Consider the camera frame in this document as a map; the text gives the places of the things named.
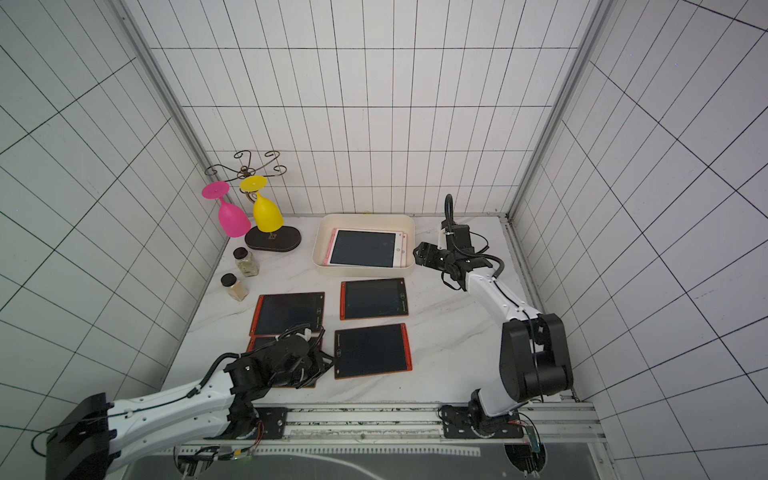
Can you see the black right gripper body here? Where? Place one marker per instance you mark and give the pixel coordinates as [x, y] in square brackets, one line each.
[432, 255]

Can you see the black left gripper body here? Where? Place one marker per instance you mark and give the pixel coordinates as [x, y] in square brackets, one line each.
[306, 372]

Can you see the red writing tablet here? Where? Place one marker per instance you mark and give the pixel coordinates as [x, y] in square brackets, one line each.
[276, 313]
[292, 361]
[375, 298]
[369, 351]

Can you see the pink white writing tablet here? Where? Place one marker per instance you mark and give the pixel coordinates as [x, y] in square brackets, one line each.
[366, 248]

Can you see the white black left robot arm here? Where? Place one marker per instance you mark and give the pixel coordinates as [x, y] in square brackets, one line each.
[99, 436]

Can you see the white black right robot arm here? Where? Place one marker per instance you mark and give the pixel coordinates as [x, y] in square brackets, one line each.
[534, 359]

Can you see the cream plastic storage box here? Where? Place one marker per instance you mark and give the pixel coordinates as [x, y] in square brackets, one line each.
[385, 222]

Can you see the glass jar black lid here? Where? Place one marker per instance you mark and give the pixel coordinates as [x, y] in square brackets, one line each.
[246, 262]

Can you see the dark metal glass rack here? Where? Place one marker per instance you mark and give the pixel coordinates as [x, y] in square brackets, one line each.
[285, 239]

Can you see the yellow plastic wine glass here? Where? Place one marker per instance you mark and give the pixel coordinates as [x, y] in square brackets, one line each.
[266, 213]

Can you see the pink plastic wine glass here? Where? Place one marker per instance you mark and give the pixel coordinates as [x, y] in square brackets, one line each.
[232, 219]

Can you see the aluminium mounting rail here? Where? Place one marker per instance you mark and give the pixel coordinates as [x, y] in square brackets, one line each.
[361, 424]

